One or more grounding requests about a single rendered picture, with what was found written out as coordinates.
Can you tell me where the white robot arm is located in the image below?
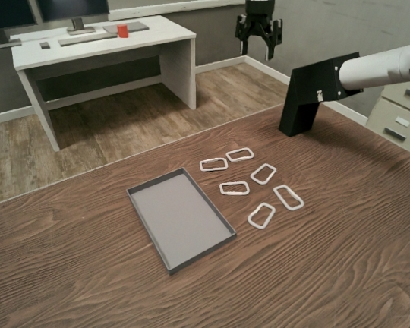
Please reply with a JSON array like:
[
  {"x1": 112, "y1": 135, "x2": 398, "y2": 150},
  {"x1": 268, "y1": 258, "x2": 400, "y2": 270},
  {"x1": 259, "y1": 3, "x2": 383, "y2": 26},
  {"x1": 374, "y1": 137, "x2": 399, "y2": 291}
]
[{"x1": 339, "y1": 45, "x2": 410, "y2": 90}]

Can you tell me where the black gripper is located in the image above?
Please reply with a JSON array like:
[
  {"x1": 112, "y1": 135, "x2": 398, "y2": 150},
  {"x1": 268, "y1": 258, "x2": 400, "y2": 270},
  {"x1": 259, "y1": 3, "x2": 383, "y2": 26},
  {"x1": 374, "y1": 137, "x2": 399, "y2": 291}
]
[{"x1": 235, "y1": 0, "x2": 282, "y2": 62}]

